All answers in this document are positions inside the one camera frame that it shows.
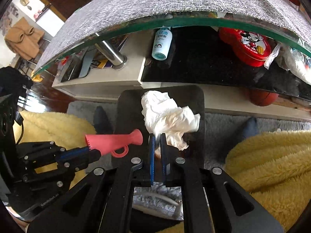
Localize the yellow fleece pants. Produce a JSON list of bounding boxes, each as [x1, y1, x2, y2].
[[13, 111, 311, 233]]

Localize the metal table leg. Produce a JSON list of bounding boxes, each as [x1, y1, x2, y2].
[[96, 40, 128, 70]]

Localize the grey rug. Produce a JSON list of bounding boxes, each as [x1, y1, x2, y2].
[[66, 100, 311, 171]]

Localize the black equipment stand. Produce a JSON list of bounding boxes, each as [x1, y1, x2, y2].
[[0, 93, 25, 183]]

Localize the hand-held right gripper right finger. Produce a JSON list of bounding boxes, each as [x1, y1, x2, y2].
[[160, 133, 285, 233]]

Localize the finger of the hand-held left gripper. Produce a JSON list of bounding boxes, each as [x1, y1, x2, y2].
[[63, 150, 102, 173], [52, 147, 90, 160]]

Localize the crinkled clear plastic bag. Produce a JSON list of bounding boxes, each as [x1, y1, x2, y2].
[[264, 42, 311, 86]]

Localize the grey woven table runner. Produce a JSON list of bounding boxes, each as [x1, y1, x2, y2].
[[32, 0, 311, 74]]

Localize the metal frame chair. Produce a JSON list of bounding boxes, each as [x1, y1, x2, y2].
[[15, 35, 52, 74]]

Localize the white tissue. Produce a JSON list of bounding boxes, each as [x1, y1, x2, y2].
[[141, 90, 201, 151]]

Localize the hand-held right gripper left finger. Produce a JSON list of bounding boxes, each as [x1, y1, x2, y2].
[[27, 135, 156, 233]]

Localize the tan coat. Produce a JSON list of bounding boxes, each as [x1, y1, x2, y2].
[[4, 17, 45, 60]]

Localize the white bottle teal base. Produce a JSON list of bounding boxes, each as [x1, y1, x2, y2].
[[151, 25, 173, 61]]

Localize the pink plastic horn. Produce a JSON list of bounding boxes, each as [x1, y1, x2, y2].
[[85, 129, 143, 158]]

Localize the black dustpan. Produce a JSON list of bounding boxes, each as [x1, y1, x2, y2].
[[114, 84, 206, 171]]

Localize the dark brown door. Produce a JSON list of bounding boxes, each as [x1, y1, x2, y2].
[[24, 0, 81, 21]]

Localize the red cartoon heart tin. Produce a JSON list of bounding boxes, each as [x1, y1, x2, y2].
[[218, 27, 272, 67]]

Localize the orange basketball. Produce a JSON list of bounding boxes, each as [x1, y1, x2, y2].
[[245, 87, 279, 107]]

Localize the grey sock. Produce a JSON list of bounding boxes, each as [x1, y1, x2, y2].
[[240, 117, 259, 141]]

